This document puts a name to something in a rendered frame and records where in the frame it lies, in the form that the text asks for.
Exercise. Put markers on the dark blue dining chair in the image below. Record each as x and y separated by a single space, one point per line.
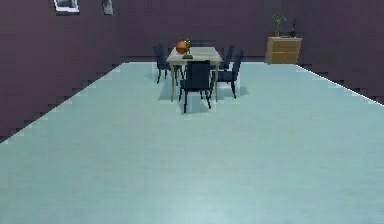
228 57
232 71
196 78
161 60

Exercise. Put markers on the pale wooden dining table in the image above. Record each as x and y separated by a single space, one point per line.
200 55

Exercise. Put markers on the golden statuette on dark base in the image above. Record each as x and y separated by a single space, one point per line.
188 50

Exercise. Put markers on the orange basketball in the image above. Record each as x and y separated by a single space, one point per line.
181 47

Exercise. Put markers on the light wooden chest of drawers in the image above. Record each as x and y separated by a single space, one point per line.
283 50

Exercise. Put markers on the green house plant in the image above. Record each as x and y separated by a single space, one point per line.
278 23

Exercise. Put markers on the dark bottle-shaped ornament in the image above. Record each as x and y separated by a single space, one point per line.
292 30

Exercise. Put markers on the grey framed wall picture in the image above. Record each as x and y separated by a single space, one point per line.
107 6

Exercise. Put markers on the white framed wall picture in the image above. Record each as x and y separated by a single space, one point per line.
66 5

